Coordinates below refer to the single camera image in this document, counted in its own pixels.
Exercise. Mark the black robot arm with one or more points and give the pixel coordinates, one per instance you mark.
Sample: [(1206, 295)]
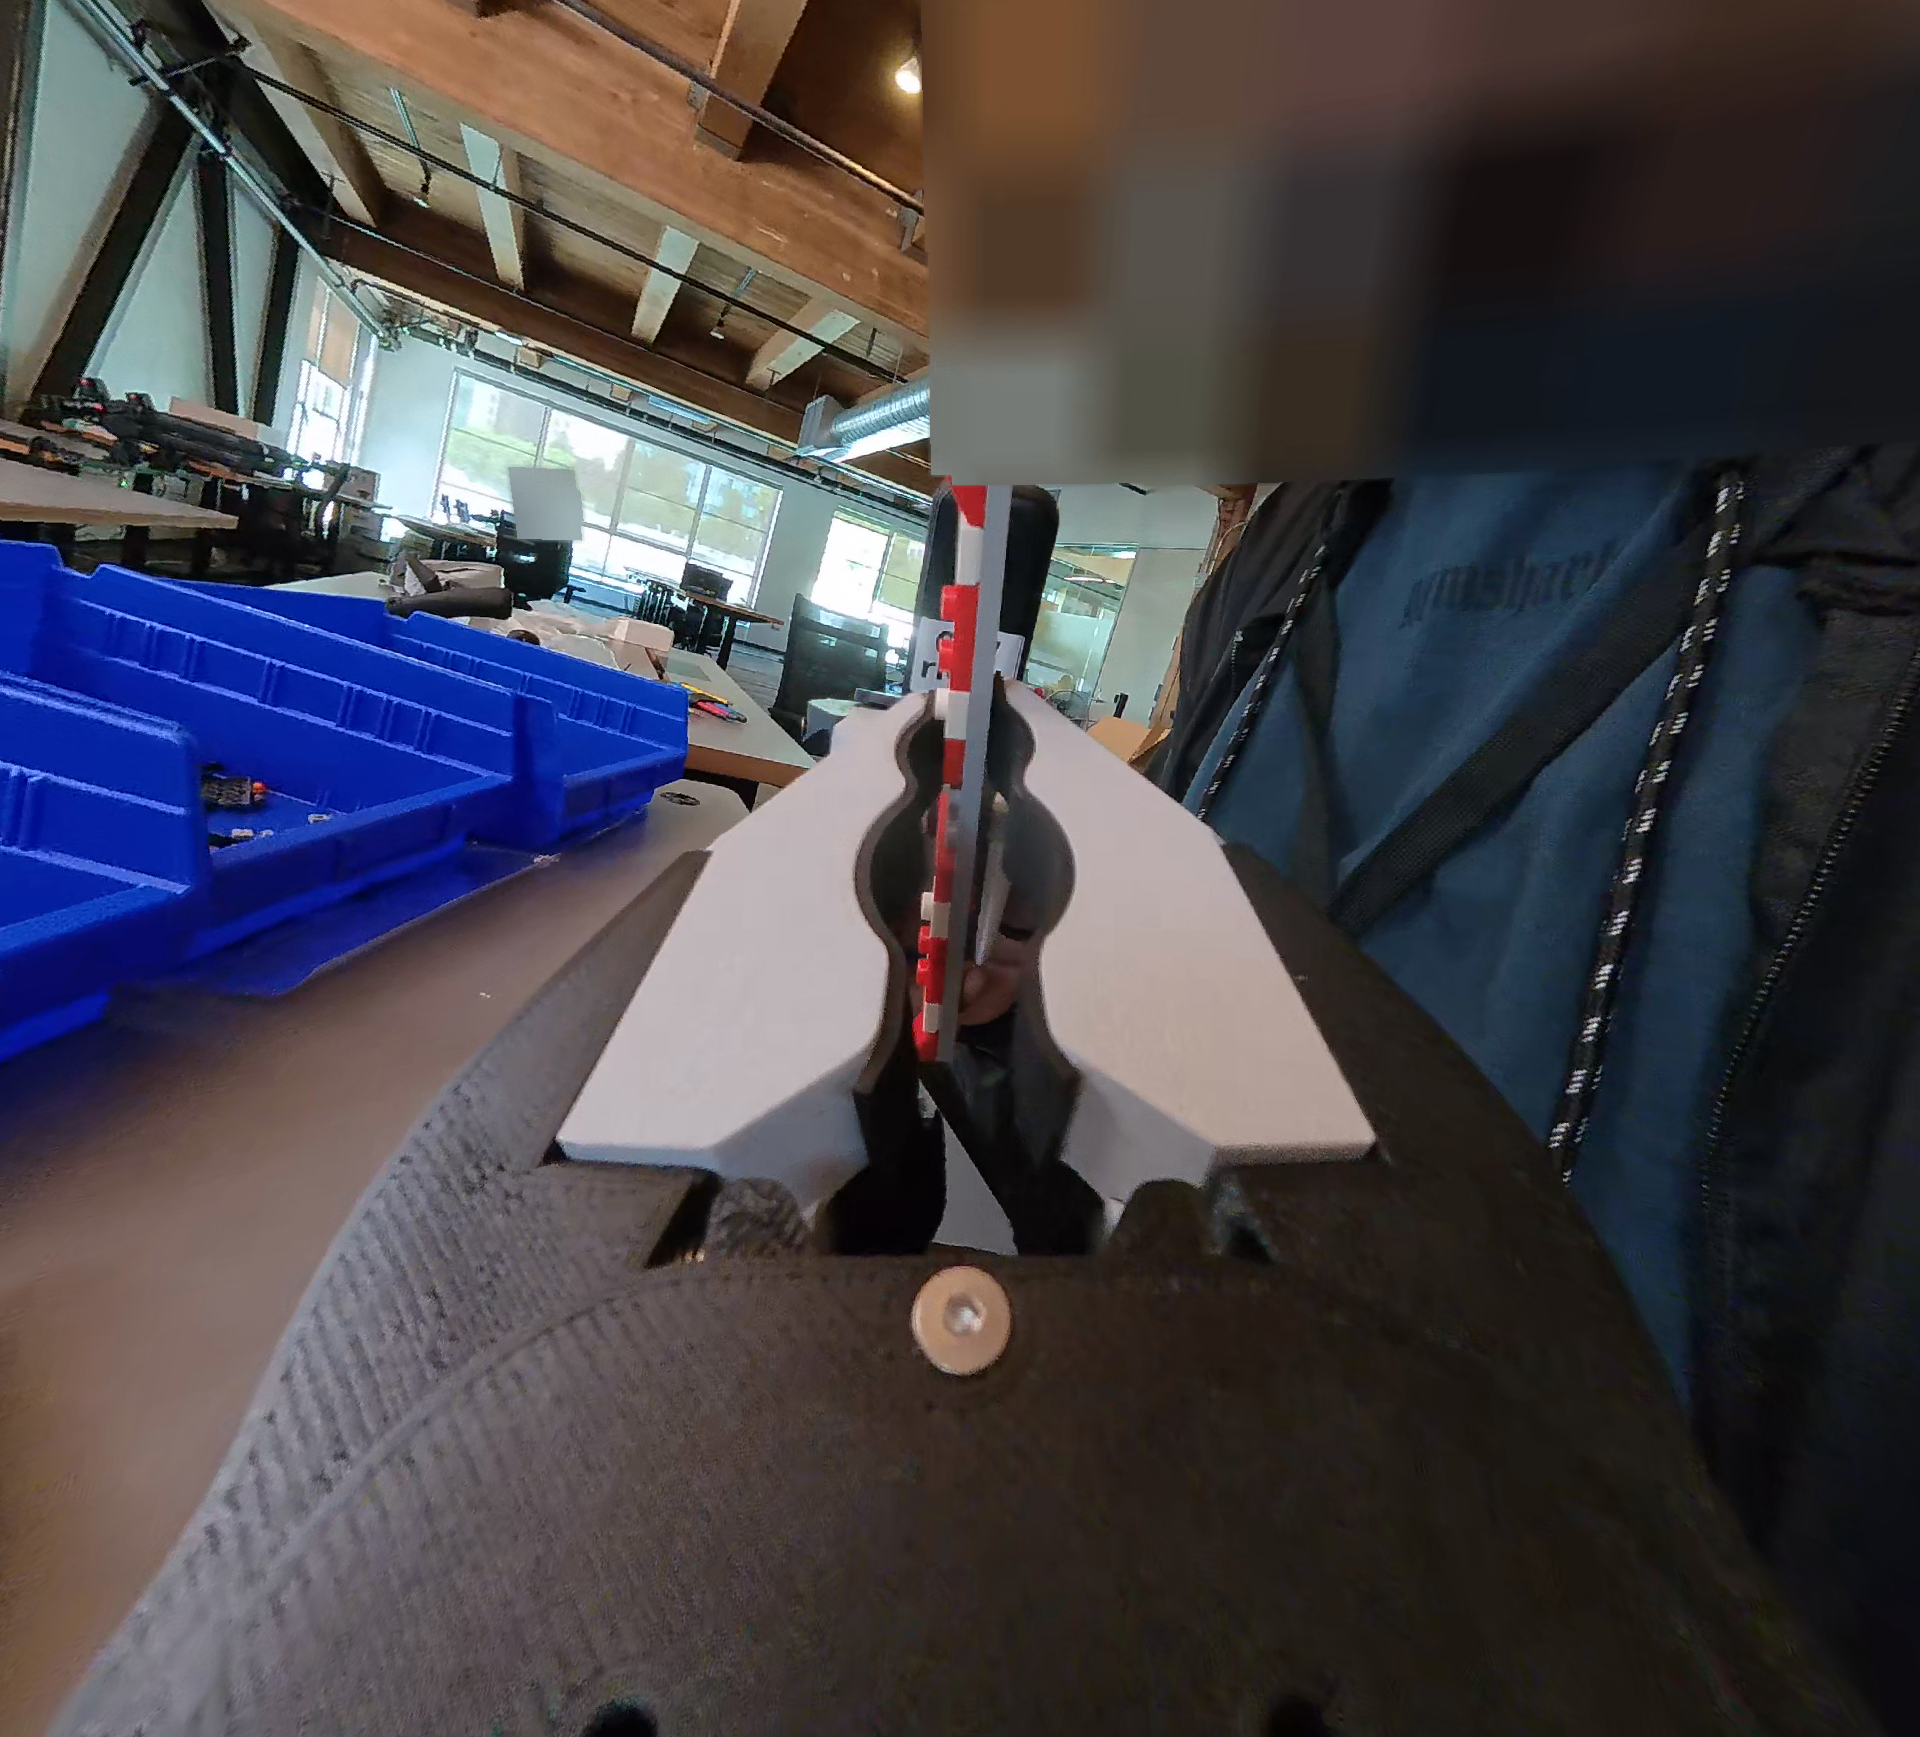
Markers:
[(164, 432)]

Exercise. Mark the silver ventilation duct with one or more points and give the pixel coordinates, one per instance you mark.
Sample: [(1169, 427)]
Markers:
[(885, 411)]

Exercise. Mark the red white brick wing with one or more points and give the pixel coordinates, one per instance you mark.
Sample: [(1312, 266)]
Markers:
[(969, 656)]

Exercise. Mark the person in blue hoodie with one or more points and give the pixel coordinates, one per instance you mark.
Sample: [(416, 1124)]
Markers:
[(1844, 1016)]

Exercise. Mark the black office chair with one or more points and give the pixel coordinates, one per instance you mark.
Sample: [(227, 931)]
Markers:
[(833, 649)]

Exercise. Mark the person's blue hooded sweatshirt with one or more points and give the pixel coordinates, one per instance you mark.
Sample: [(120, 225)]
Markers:
[(1470, 1016)]

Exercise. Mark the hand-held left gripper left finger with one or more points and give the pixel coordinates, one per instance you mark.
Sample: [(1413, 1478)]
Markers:
[(720, 987)]

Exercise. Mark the white table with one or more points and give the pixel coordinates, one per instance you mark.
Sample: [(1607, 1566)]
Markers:
[(751, 732)]

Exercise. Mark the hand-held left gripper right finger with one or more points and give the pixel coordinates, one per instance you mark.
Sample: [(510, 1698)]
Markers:
[(1184, 1003)]

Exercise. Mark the grey brown desk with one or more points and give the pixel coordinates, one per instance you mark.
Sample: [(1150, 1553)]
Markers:
[(224, 1241)]

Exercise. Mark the small dark brick piece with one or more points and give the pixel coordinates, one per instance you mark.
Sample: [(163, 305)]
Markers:
[(232, 788)]

